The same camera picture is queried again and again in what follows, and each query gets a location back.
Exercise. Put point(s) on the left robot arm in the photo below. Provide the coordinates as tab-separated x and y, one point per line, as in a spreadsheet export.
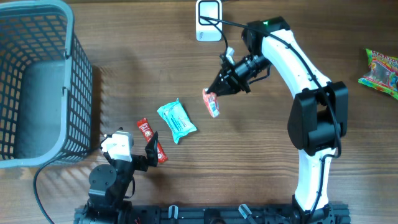
108	202

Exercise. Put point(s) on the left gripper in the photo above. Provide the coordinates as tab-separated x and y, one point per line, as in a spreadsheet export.
142	163

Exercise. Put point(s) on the red tissue pack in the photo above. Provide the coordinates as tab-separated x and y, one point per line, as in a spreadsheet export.
210	100

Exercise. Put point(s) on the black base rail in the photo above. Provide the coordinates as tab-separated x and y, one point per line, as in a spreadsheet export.
217	214

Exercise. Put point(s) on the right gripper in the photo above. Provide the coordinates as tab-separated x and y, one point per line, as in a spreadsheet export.
230	79

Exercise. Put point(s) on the teal wet wipes pack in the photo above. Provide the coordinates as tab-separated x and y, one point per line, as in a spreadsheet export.
177	119

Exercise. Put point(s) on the red coffee stick sachet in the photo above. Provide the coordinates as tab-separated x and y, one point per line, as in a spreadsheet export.
148	133

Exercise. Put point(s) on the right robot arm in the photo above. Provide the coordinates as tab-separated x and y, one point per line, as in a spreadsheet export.
317	121

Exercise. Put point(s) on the Haribo gummy candy bag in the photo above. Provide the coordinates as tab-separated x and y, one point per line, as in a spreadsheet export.
383	73

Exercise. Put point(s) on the white barcode scanner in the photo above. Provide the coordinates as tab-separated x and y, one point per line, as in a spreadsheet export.
206	24

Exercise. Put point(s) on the grey plastic shopping basket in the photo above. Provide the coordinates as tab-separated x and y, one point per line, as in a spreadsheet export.
46	86

